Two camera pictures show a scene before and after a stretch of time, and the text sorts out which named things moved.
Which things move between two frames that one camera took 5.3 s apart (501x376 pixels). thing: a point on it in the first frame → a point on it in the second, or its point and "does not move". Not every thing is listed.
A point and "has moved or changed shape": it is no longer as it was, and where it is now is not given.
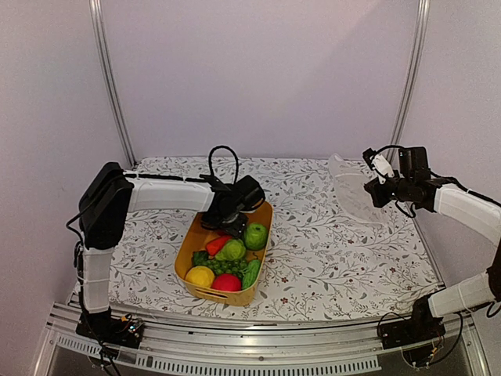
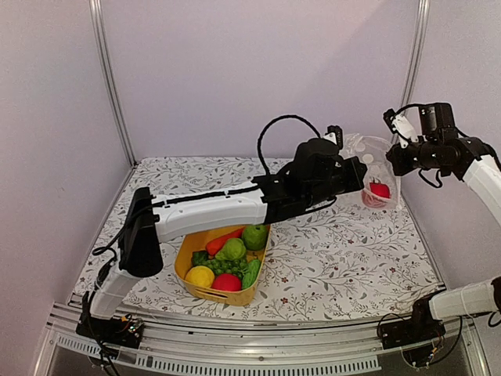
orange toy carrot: x=214 y=246 does not move
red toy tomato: x=224 y=235 has moved or changed shape
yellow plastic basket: x=196 y=239 does not move
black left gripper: x=236 y=229 → x=356 y=178
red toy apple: x=229 y=282 does not move
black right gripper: x=380 y=200 → x=395 y=157
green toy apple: x=255 y=236 does not move
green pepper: x=250 y=276 does not move
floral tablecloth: x=324 y=262 does not move
